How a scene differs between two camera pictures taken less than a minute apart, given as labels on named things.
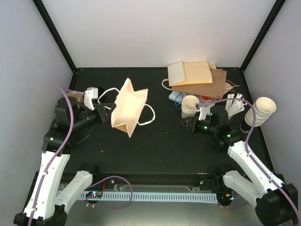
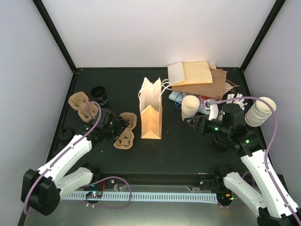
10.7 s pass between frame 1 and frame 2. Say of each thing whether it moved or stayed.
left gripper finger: moved
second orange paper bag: stayed
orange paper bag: moved
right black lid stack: stayed
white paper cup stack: stayed
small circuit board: stayed
